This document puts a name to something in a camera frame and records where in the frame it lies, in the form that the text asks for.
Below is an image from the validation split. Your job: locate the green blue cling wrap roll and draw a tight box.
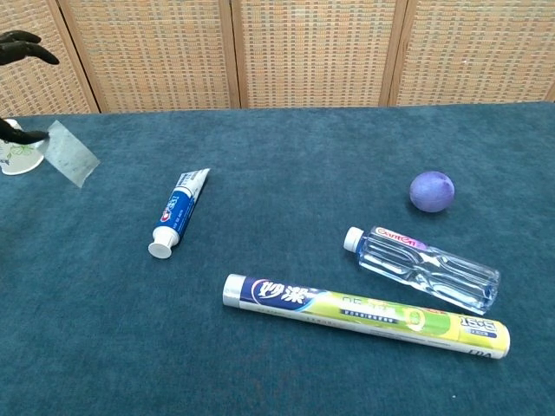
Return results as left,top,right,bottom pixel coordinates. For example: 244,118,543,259
222,273,512,361

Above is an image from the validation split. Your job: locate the teal tablecloth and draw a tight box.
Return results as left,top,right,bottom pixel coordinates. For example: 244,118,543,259
0,101,555,416

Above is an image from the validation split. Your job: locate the purple ball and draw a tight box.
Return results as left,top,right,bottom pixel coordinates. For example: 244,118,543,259
408,171,456,214

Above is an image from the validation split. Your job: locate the white floral paper cup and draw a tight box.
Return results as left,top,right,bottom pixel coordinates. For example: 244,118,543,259
0,119,46,176

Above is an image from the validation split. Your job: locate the clear plastic water bottle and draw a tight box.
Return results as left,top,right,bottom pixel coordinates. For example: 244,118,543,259
343,225,501,316

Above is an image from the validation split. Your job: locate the woven folding screen panel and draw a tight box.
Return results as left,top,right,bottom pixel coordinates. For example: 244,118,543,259
0,0,101,118
57,0,241,114
231,0,409,109
388,0,555,107

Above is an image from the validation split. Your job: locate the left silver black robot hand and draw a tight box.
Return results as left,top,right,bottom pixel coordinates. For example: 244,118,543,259
0,29,61,146

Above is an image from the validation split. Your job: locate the blue white toothpaste tube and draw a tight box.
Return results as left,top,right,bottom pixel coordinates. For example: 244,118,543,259
147,167,212,260

